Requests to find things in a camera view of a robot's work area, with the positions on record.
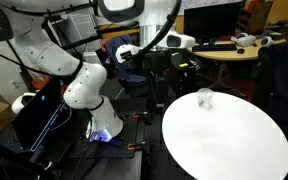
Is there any black computer case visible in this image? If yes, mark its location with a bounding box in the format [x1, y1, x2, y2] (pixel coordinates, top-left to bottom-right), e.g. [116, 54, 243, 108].
[10, 74, 73, 154]

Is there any clear plastic measuring cup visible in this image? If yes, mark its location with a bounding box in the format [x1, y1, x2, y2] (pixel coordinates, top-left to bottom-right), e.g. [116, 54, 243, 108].
[197, 87, 215, 110]

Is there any tan wooden desk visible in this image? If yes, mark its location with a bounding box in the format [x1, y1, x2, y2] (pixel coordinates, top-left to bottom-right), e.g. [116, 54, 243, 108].
[187, 37, 287, 63]

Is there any white device with dark lens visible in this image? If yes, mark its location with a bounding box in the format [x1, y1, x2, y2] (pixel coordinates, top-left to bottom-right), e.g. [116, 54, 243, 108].
[166, 31, 196, 50]

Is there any blue jacket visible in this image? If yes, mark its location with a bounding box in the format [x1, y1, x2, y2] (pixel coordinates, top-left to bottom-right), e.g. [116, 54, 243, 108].
[103, 34, 147, 84]

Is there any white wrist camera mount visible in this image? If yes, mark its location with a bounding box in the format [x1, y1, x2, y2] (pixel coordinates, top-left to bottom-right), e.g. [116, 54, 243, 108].
[115, 44, 142, 64]

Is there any black tripod pole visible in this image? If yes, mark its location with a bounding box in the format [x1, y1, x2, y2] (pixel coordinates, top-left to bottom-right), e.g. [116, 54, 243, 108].
[0, 134, 57, 178]

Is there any orange black clamp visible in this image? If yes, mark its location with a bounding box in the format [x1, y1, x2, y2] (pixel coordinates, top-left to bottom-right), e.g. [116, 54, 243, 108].
[132, 111, 151, 120]
[127, 141, 148, 152]

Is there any black office chair with armrests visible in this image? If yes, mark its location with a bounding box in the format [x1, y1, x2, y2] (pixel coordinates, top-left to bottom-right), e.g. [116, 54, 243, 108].
[256, 39, 288, 134]

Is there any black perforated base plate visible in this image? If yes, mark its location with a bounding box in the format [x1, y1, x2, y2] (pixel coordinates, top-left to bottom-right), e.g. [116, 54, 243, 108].
[63, 109, 146, 160]

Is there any white VR controller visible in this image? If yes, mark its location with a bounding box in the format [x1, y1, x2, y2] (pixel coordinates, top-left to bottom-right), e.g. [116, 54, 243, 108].
[260, 35, 276, 48]

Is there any black keyboard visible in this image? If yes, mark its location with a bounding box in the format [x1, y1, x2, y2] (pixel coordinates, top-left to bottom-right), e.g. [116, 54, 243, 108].
[192, 43, 238, 53]

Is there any small orange object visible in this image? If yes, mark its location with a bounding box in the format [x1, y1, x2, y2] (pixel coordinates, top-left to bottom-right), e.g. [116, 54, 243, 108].
[30, 76, 52, 91]

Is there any white wall outlet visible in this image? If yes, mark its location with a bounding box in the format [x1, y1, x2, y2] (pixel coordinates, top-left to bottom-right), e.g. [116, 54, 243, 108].
[9, 79, 20, 89]

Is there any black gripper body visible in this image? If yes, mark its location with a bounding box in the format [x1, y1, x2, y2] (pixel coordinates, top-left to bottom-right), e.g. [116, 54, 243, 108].
[141, 43, 172, 80]

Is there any black swivel desk chair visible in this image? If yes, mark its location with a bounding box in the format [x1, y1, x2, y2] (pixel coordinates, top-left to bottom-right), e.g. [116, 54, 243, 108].
[95, 33, 152, 99]

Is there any brown wooden shelf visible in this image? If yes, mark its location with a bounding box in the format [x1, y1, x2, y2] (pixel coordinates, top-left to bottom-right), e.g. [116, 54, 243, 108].
[237, 0, 274, 35]

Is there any white VR headset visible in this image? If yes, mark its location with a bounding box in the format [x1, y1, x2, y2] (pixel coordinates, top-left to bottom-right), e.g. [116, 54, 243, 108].
[230, 32, 257, 47]

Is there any black computer monitor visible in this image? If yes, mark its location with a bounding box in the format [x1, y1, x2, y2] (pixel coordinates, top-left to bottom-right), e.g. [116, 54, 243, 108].
[183, 1, 243, 43]

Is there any white rounded helmet-like device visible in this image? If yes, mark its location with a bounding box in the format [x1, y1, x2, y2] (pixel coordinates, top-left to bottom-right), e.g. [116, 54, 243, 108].
[11, 92, 37, 115]

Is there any white wire grid panel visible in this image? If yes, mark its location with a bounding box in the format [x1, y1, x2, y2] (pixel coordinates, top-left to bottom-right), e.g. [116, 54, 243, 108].
[65, 13, 100, 51]

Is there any whiteboard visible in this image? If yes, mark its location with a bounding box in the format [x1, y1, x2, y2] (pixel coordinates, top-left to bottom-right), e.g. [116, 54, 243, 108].
[178, 0, 243, 16]

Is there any black tower with green label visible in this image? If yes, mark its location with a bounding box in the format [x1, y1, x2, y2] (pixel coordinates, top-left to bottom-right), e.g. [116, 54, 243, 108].
[169, 49, 198, 98]

